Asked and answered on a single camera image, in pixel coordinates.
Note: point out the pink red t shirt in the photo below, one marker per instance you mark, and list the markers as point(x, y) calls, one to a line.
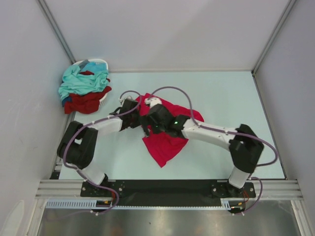
point(163, 147)

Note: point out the left slotted cable duct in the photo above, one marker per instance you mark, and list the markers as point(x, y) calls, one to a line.
point(78, 204)

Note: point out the aluminium front rail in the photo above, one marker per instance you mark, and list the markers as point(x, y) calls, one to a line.
point(273, 189)

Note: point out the slotted cable duct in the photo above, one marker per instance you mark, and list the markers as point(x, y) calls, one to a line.
point(78, 204)
point(230, 203)

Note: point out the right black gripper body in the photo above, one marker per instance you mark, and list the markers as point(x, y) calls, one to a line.
point(146, 121)

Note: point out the white laundry basket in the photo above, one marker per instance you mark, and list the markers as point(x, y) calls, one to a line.
point(95, 64)

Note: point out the dark red t shirt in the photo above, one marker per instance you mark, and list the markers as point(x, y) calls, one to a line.
point(86, 104)

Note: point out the right slotted cable duct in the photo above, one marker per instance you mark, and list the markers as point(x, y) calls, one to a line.
point(230, 203)

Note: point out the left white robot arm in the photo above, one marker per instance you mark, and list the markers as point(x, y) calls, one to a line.
point(77, 146)

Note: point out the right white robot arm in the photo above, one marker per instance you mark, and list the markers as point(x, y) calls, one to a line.
point(242, 143)

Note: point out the navy blue t shirt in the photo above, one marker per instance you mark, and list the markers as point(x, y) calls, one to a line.
point(66, 100)

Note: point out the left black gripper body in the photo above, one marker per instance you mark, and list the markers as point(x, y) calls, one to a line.
point(135, 121)

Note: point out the teal t shirt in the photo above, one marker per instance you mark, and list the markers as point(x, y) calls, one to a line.
point(81, 81)

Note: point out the right aluminium corner post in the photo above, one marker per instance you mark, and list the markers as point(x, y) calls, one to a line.
point(274, 34)

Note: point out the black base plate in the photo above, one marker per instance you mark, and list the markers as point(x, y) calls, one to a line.
point(176, 193)

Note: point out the left aluminium corner post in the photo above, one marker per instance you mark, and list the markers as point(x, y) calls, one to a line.
point(56, 29)

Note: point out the aluminium corner post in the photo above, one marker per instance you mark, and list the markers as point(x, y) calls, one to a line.
point(56, 29)
point(274, 34)

